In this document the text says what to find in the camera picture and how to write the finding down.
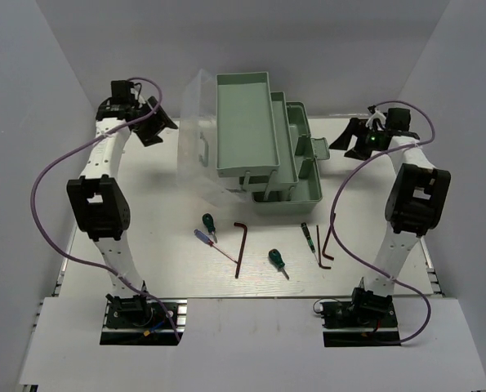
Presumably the medium red hex key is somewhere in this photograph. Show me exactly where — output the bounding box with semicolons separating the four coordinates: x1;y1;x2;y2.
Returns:
321;212;336;261

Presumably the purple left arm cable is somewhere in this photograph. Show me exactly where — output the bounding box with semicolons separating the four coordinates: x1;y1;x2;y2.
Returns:
30;76;182;344

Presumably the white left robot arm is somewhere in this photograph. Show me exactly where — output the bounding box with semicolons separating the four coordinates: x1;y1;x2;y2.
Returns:
66;79;177;300

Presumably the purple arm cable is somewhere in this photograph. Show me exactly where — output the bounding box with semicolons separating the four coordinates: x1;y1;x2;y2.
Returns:
30;76;182;344
328;100;437;346

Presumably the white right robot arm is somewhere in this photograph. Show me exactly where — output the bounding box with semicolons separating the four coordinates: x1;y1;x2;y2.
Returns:
330;101;451;326

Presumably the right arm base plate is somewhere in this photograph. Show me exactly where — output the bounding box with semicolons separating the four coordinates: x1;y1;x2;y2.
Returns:
313;287;401;348

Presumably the green toolbox with clear lid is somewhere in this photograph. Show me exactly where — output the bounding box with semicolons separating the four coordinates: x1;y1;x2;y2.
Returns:
176;69;330;215

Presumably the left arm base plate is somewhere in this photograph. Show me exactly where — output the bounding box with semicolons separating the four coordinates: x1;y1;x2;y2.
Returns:
100;294;188;346

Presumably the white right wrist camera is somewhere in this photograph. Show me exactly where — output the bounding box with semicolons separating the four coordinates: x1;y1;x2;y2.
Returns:
365;105;386;131

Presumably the slim green black screwdriver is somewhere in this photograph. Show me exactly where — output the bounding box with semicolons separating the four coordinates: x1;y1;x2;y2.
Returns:
301;222;316;255

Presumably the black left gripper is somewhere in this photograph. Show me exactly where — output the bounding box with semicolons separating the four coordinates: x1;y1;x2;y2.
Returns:
132;95;177;146

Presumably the large red hex key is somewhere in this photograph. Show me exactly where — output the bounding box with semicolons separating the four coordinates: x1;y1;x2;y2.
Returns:
234;222;247;279

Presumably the stubby green screwdriver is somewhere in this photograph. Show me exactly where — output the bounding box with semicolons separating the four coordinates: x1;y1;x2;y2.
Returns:
268;248;290;280
202;213;217;243

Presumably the blue handled screwdriver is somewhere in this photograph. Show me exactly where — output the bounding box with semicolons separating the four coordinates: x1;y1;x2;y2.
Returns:
194;229;237;263

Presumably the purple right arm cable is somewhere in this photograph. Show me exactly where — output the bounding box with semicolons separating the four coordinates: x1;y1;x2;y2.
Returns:
328;100;437;346

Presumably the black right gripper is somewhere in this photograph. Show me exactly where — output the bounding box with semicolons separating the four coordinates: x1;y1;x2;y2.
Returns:
328;117;383;160

